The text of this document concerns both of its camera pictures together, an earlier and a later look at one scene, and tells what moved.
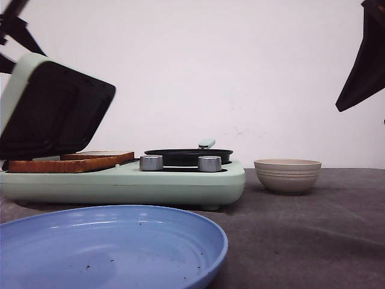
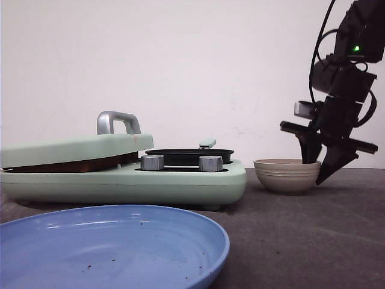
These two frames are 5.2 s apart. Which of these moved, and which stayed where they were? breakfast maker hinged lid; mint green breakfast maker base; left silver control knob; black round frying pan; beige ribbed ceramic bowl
Moved: breakfast maker hinged lid
Stayed: mint green breakfast maker base; black round frying pan; left silver control knob; beige ribbed ceramic bowl
